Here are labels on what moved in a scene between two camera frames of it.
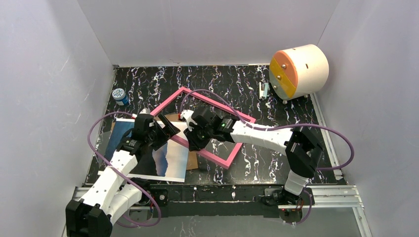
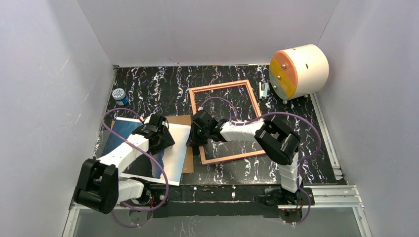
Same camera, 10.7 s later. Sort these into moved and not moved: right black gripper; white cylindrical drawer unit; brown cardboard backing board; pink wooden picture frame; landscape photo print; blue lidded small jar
Moved: brown cardboard backing board; pink wooden picture frame
Not moved: landscape photo print; blue lidded small jar; right black gripper; white cylindrical drawer unit
